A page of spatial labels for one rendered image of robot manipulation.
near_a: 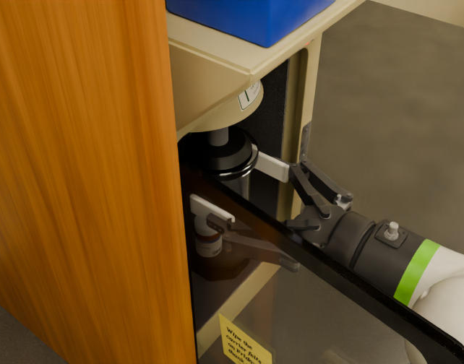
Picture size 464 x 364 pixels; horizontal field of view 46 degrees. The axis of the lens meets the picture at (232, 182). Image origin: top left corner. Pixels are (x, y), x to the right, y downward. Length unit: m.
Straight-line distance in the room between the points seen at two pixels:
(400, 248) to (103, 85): 0.40
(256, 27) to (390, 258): 0.33
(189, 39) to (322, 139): 0.86
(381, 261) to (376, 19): 1.24
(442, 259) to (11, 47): 0.47
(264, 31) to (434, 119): 1.02
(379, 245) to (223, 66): 0.33
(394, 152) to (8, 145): 0.90
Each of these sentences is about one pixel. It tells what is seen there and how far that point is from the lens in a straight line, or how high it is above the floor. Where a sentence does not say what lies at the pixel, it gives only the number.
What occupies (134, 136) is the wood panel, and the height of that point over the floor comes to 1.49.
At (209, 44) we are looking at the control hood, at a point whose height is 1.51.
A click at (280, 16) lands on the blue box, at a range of 0.40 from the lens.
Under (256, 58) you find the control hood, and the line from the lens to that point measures 0.39.
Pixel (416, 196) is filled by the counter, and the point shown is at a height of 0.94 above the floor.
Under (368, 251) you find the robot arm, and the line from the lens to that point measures 0.64.
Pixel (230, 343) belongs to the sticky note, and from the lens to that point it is 0.63.
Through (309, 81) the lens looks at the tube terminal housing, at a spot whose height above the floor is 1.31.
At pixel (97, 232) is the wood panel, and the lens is 0.49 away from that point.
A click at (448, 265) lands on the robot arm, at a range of 0.64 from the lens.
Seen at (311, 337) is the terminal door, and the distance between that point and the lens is 0.49.
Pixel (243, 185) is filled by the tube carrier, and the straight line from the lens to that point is 0.74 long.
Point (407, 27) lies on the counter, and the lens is 1.77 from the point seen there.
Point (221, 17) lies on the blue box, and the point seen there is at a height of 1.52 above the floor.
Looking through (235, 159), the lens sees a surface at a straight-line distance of 0.70.
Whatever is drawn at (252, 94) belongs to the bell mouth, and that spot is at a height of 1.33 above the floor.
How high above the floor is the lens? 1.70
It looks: 43 degrees down
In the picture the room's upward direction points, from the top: straight up
